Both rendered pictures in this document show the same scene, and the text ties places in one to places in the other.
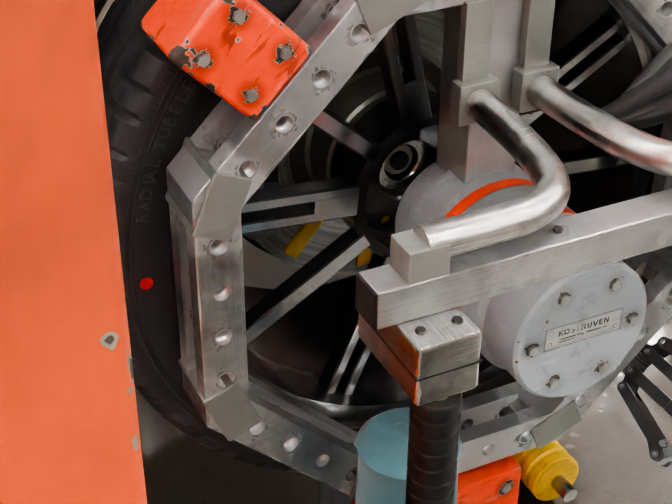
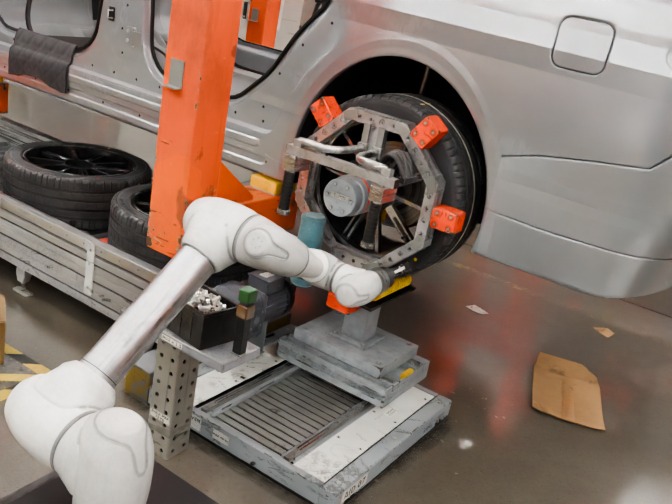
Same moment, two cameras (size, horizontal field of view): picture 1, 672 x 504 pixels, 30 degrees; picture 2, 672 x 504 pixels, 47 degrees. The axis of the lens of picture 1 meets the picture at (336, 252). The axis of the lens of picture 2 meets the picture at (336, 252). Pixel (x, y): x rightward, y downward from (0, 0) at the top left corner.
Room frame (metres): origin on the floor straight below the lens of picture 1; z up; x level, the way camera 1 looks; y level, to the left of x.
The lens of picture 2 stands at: (-0.55, -2.22, 1.53)
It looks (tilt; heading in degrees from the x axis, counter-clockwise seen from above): 20 degrees down; 56
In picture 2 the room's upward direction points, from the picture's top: 11 degrees clockwise
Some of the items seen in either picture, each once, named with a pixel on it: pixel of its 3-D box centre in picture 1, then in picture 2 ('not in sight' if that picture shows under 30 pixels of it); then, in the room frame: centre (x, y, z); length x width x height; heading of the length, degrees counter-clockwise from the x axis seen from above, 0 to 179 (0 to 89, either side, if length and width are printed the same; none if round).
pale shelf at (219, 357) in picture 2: not in sight; (188, 332); (0.30, -0.27, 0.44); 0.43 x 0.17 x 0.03; 116
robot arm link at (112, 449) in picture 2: not in sight; (112, 459); (-0.11, -0.89, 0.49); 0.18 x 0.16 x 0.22; 116
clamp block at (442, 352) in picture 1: (417, 332); (296, 161); (0.70, -0.06, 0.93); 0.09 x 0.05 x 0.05; 26
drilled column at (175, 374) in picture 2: not in sight; (173, 391); (0.29, -0.24, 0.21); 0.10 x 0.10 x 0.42; 26
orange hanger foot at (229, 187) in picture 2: not in sight; (245, 191); (0.72, 0.33, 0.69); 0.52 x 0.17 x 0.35; 26
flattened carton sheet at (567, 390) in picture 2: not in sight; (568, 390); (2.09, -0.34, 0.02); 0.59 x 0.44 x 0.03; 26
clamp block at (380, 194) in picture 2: not in sight; (383, 192); (0.85, -0.36, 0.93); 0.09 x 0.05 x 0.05; 26
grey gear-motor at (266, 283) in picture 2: not in sight; (259, 316); (0.75, 0.12, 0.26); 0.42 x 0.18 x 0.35; 26
